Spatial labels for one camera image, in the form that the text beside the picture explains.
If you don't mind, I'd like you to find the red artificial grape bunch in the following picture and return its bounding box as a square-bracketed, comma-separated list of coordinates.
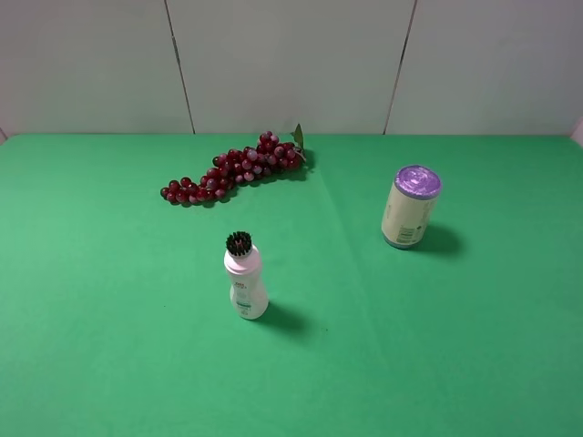
[159, 124, 307, 206]

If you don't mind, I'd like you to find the cream roll with purple top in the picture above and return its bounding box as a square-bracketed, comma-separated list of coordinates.
[381, 165, 442, 249]

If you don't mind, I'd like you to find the white bottle with brush cap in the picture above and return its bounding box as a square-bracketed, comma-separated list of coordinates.
[223, 231, 269, 320]

